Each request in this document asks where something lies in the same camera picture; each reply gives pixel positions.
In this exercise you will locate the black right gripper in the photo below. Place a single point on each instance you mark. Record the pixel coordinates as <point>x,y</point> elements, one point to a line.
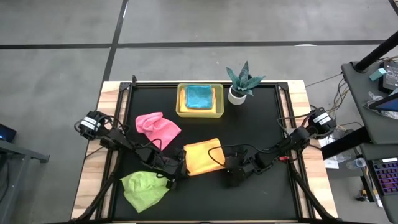
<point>239,165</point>

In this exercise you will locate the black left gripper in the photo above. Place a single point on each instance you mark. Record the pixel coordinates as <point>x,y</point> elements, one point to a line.
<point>176,168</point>

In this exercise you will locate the pink microfiber towel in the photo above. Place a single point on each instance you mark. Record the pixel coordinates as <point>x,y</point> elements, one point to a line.
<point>158,130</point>

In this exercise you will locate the blue microfiber towel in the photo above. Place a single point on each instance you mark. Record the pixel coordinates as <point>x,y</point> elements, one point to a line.
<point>199,97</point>

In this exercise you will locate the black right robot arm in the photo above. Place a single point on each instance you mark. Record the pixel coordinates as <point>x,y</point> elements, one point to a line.
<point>292,141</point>

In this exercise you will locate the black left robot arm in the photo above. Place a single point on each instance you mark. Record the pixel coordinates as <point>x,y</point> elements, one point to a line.
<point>124,143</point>

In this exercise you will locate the green microfiber towel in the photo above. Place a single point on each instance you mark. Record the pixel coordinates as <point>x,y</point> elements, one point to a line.
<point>143,194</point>

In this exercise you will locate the black table mat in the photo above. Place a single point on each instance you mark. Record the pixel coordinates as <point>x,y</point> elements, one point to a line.
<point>199,205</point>

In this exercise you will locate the yellow-green plastic bin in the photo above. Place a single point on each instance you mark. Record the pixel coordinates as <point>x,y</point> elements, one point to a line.
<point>220,99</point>

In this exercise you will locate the potted plant in white pot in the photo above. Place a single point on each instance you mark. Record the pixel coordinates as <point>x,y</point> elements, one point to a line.
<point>237,98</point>

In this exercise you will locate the clear plastic bottle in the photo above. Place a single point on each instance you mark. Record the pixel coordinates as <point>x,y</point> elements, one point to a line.
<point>357,162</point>

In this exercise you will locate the small yellow black tool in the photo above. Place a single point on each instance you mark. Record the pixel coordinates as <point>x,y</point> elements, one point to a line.
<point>362,196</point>

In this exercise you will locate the grey side desk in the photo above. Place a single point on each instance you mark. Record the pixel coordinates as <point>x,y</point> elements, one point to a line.
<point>367,118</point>

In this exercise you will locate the backlit keyboard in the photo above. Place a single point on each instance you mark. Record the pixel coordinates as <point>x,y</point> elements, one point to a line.
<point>387,177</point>

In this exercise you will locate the grey bench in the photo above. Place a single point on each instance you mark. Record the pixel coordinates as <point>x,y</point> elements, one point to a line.
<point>18,152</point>

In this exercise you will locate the laptop with blue screen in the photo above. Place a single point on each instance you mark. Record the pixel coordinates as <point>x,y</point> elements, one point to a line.
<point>388,104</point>

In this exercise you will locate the teal foam block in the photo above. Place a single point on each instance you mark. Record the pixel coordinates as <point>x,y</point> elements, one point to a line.
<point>377,74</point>

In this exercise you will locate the dark device with blue light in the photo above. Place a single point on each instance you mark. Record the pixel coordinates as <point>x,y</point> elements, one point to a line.
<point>6,133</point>

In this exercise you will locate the black tablet device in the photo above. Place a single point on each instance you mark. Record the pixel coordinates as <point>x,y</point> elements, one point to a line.
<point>390,79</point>

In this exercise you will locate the black pole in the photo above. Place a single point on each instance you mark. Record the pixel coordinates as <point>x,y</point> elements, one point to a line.
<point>376,53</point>

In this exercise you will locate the black aluminium table frame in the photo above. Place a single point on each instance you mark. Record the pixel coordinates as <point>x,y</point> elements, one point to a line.
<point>125,85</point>

